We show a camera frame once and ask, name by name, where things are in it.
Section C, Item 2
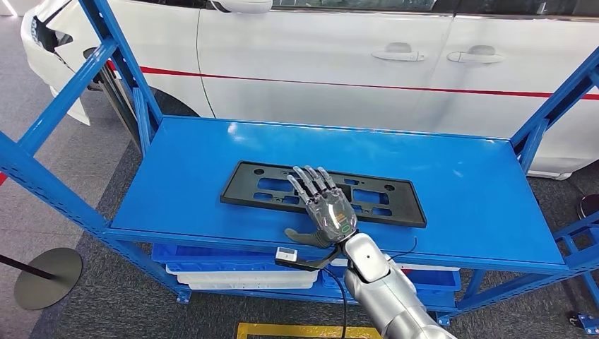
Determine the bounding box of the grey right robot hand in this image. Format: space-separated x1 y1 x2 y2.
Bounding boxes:
284 165 360 249

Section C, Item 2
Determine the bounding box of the black plastic license plate bracket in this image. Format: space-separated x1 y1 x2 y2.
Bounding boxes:
220 160 427 230

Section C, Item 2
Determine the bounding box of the blue metal shelf rack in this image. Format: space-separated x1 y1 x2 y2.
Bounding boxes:
0 0 599 328

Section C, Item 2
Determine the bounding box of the blue plastic bin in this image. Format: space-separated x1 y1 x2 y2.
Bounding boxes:
150 243 328 275
320 264 462 312

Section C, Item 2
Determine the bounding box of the white car with red stripe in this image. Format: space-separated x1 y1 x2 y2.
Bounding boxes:
20 0 599 181

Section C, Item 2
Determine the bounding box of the grey metal stand bar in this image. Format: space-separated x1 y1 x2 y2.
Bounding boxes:
95 70 141 148

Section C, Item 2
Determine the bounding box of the blue wheeled rack cart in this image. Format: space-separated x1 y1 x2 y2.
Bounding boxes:
554 210 599 335

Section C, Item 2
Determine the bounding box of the black stanchion with round base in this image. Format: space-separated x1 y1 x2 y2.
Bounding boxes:
576 194 599 221
0 248 83 311

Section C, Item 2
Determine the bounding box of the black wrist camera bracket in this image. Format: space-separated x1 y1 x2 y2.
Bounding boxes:
275 243 345 273

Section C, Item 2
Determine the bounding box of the thin black cable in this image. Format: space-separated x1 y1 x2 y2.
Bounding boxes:
386 237 418 262

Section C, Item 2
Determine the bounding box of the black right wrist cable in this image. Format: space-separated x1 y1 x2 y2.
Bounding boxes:
323 266 350 339

